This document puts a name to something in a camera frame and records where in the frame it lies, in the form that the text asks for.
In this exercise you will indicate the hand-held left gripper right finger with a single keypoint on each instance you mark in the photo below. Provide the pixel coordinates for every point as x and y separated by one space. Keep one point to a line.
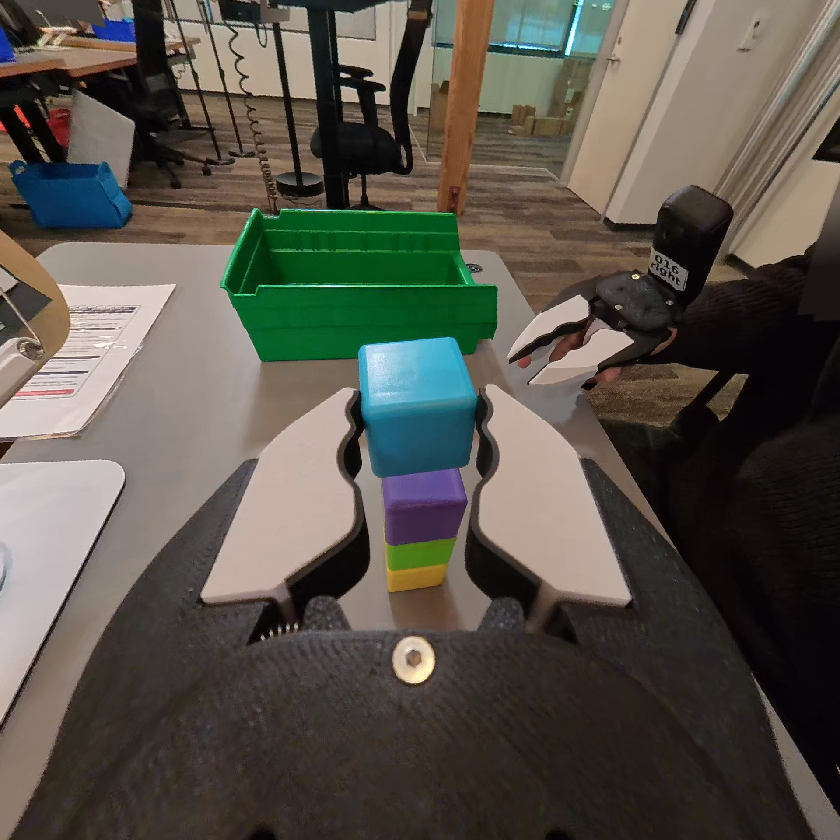
551 518

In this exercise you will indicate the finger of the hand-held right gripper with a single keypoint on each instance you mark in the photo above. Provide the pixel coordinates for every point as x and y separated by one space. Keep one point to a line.
551 321
590 354

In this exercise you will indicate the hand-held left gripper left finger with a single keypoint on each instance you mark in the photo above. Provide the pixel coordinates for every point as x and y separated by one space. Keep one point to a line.
282 512

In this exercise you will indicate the purple cube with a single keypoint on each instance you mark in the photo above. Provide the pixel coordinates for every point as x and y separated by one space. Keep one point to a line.
423 505

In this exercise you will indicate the lime green cube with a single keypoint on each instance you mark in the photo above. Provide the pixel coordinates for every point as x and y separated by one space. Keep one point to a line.
420 554

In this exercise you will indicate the yellow cube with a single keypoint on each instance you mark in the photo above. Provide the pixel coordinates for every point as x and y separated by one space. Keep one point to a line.
417 579

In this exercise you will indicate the blue cube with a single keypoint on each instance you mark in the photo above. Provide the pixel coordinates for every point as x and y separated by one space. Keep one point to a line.
417 407

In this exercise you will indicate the green plastic bin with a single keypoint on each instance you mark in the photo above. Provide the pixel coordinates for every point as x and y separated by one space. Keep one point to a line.
367 321

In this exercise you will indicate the person's right forearm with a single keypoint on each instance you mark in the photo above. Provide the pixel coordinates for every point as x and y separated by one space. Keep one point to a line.
735 315

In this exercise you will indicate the grey desk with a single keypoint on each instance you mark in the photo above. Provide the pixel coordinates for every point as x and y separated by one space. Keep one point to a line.
197 394

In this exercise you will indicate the black desk leg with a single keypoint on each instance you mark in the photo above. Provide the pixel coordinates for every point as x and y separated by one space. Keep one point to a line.
325 98

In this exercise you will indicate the person's right hand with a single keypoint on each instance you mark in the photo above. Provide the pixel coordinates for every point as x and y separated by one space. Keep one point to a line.
568 344

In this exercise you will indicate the person's black sweater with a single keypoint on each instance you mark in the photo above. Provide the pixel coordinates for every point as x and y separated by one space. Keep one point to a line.
754 525

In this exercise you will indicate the wooden pillar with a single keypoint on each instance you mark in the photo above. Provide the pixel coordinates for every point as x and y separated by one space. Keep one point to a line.
466 98

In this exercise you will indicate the laminated paper sheet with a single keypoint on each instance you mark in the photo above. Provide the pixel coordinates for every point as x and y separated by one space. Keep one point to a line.
85 367

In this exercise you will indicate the black office chair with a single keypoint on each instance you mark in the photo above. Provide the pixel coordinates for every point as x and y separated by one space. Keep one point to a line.
354 144

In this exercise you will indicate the blue plastic bin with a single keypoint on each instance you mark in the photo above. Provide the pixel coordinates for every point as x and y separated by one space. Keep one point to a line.
72 197

